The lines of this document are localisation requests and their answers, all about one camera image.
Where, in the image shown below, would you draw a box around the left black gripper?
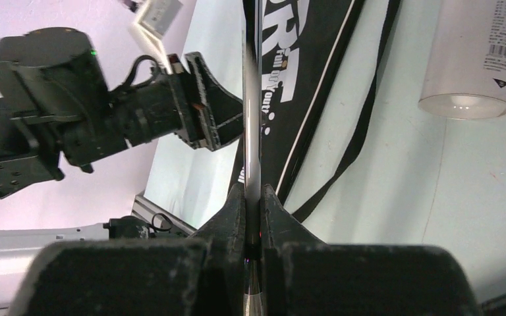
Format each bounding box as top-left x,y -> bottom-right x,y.
169,52 -> 244,151

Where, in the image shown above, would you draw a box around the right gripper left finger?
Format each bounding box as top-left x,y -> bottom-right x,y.
8,184 -> 245,315

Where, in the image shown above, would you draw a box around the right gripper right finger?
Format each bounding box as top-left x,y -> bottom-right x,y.
260,186 -> 481,315

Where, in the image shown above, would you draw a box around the badminton racket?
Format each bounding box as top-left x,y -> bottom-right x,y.
242,1 -> 264,315

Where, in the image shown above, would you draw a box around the white shuttlecock tube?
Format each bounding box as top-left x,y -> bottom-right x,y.
418,0 -> 506,120

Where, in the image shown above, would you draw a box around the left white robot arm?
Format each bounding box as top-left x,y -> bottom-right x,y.
0,27 -> 244,199

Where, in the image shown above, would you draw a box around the black sport racket bag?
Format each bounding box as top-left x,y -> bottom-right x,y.
229,0 -> 405,223

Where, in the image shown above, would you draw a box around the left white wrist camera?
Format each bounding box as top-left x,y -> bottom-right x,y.
128,0 -> 183,74

